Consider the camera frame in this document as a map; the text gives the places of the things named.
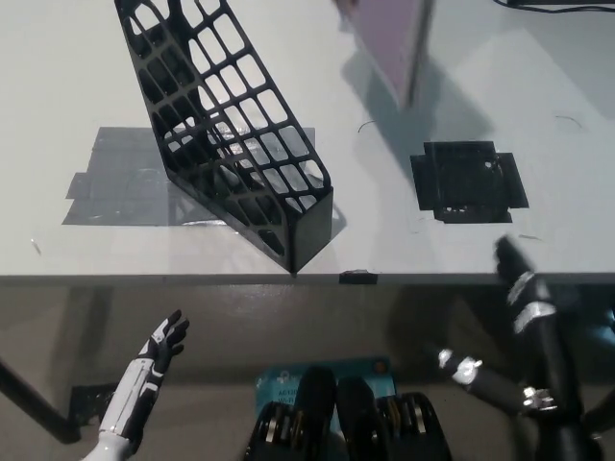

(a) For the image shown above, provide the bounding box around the purple spiral notebook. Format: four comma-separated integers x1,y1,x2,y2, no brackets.
338,0,436,109

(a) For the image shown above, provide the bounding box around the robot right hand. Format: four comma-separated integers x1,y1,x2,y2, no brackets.
434,234,604,434

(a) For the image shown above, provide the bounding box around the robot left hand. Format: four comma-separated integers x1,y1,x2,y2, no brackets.
98,309,190,441

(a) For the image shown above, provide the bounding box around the square black tape patch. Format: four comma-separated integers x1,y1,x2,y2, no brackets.
408,139,530,225

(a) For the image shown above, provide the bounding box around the large dark tape patch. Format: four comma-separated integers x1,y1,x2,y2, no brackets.
61,125,348,237

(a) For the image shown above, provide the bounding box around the black cable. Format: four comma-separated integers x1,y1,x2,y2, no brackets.
494,0,615,9

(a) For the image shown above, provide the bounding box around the person hand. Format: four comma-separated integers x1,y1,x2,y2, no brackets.
331,0,359,33

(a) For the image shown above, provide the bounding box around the black lattice magazine stand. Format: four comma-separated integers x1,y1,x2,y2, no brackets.
113,0,334,276

